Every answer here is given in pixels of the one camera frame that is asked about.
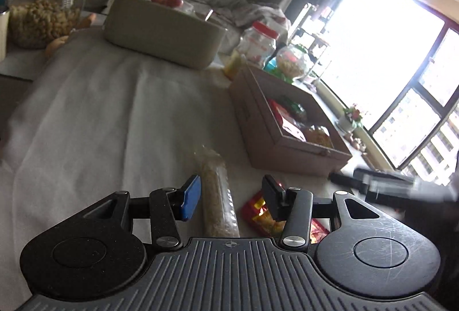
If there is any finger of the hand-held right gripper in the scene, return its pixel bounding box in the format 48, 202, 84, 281
329, 172, 371, 193
353, 168, 417, 185

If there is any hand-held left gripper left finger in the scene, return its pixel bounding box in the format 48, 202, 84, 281
83, 174, 202, 250

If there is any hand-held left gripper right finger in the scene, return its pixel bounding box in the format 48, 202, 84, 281
261, 174, 381, 249

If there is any red yellow snack packet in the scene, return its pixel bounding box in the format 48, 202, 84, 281
240, 189, 331, 245

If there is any long beige snack packet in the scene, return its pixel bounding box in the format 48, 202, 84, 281
195, 145, 241, 238

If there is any wooden box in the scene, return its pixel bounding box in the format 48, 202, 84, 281
229, 65, 353, 177

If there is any orange snack packet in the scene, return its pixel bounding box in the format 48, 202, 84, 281
304, 125, 335, 150

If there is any small potted plant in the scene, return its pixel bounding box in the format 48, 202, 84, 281
336, 104, 365, 135

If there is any green snack packet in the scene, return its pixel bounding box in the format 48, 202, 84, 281
283, 97, 308, 122

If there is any black-framed window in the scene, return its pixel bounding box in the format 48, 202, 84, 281
316, 0, 459, 186

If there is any white tablecloth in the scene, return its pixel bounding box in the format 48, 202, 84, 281
0, 26, 345, 304

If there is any green candy dispenser jar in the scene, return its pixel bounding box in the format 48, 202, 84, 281
264, 45, 313, 83

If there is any yellow plastic bottle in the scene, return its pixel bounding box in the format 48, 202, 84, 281
221, 49, 249, 79

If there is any background shelf rack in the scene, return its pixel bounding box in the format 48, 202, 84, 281
287, 1, 332, 82

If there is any red-lidded plastic jar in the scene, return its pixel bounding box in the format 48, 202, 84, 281
237, 20, 281, 69

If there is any beige rectangular container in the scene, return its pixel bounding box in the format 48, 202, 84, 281
103, 0, 229, 70

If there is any crumpled blanket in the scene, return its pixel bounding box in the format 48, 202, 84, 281
211, 3, 292, 33

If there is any bread roll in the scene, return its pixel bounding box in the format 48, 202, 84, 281
44, 34, 69, 58
79, 12, 98, 29

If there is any glass jar of nuts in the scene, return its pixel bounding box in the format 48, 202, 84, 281
6, 0, 87, 49

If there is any white cup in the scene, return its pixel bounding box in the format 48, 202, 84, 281
0, 9, 10, 63

